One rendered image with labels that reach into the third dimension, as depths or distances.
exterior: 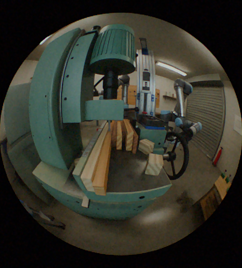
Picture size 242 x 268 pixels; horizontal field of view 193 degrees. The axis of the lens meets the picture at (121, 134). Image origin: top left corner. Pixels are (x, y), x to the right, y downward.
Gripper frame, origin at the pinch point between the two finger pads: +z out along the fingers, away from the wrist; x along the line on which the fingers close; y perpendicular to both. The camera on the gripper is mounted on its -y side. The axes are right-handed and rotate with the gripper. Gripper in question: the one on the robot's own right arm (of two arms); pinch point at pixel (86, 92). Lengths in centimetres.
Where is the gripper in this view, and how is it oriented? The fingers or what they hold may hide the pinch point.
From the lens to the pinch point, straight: 127.0
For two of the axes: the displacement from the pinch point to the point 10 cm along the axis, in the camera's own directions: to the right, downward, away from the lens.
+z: -10.0, -0.7, 0.4
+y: -0.4, 8.7, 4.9
